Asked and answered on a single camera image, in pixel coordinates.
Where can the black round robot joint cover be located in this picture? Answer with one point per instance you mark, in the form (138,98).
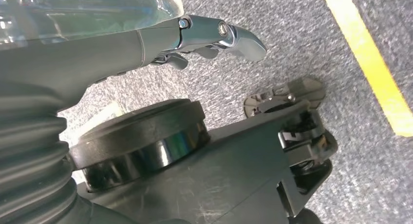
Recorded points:
(138,142)

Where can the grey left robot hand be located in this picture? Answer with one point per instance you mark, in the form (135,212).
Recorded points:
(80,48)

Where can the yellow floor tape square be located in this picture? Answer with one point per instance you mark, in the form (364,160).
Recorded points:
(371,61)

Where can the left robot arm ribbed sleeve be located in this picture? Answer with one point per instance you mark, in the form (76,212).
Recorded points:
(29,158)

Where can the black robot leg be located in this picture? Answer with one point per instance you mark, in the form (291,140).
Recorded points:
(226,171)

